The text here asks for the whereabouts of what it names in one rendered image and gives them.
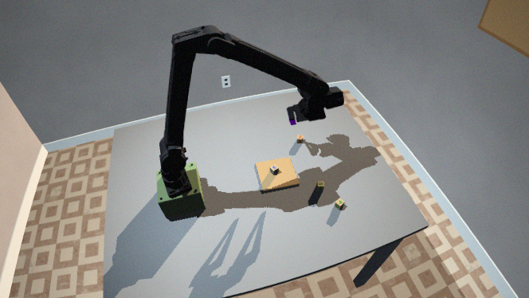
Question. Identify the tan flat mat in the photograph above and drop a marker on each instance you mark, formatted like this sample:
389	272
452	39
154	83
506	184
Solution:
285	177

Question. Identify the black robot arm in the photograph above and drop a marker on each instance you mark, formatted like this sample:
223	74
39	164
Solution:
185	46

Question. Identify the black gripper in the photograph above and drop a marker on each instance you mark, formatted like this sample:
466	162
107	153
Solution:
304	115

